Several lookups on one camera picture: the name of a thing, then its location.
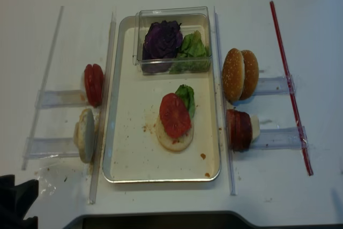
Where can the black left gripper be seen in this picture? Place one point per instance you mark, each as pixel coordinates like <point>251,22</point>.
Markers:
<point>16,200</point>

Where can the red tomato slice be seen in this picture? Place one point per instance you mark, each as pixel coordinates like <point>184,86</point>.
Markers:
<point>174,116</point>

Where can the pale bread slices stack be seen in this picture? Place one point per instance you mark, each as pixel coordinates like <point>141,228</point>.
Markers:
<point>84,135</point>

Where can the stacked tomato slices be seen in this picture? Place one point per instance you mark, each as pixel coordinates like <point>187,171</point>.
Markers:
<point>92,82</point>

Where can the green lettuce leaf on tray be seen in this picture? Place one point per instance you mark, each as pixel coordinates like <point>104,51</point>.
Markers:
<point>186,93</point>

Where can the green lettuce in box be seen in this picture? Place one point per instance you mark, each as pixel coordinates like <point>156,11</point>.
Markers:
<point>192,55</point>

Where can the stacked brown meat patties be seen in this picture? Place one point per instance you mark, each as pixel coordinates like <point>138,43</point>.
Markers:
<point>239,130</point>

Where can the cream metal tray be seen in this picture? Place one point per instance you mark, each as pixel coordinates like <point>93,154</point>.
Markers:
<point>132,151</point>

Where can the bun bottom on tray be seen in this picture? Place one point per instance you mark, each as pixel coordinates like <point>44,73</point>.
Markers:
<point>173,144</point>

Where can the purple cabbage in box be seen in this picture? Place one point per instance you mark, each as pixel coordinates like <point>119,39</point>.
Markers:
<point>162,41</point>

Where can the clear plastic salad box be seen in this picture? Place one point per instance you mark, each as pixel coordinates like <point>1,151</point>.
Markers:
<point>191,19</point>

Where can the sesame bun top half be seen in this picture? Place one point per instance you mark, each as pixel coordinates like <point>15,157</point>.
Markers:
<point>233,75</point>

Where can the sesame bun half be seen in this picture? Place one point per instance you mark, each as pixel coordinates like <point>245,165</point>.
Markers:
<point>251,74</point>
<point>233,75</point>

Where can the white patty pusher block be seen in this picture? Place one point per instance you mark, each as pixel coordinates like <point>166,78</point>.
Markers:
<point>254,120</point>

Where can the red plastic strip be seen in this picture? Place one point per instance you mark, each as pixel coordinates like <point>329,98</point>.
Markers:
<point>300,127</point>

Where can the clear bread rail holder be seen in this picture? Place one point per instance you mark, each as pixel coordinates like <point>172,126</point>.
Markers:
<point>38,148</point>

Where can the clear far-left guide rail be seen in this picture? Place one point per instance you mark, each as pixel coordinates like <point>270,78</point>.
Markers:
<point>43,87</point>

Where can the clear tomato rail holder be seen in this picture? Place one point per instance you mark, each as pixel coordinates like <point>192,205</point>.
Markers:
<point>60,99</point>

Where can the clear left guide rail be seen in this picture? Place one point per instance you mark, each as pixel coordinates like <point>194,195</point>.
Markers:
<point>103,110</point>

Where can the clear right guide rail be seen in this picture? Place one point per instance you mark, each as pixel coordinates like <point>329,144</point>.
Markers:
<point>231,175</point>

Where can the clear bun rail holder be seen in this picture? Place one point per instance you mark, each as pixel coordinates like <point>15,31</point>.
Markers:
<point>274,86</point>

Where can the clear patty rail holder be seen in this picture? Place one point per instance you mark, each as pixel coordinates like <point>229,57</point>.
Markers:
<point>293,138</point>

